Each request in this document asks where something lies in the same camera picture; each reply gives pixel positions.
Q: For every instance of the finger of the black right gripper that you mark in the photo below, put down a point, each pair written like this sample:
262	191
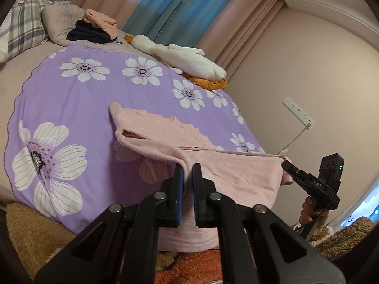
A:
290	168

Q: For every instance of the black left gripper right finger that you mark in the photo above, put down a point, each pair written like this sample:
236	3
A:
202	189

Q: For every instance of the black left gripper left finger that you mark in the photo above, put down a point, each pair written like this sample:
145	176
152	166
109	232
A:
172	206

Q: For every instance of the pink striped knit garment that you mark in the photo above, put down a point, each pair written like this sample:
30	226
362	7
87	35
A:
248	178

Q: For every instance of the folded dark navy clothes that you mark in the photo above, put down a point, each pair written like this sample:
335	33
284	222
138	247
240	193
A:
86	31

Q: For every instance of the folded pink clothes pile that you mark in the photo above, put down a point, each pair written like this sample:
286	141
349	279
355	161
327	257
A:
102	21

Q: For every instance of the right hand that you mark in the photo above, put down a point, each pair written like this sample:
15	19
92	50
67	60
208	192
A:
307	212

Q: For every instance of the brown fuzzy sleeve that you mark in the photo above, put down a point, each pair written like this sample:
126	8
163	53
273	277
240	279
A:
336	245

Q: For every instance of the purple floral quilt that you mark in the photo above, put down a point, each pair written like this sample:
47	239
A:
62	156

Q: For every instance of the white goose plush toy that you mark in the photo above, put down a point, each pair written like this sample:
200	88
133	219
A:
190	63

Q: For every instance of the pink and blue curtain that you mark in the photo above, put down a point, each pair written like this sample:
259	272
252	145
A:
225	30

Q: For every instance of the grey pillow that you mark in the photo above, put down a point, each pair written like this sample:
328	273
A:
60	20

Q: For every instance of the plaid grey blanket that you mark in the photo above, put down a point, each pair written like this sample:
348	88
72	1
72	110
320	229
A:
23	27

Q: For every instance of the white wall power strip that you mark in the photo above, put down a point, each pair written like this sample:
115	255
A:
298	112

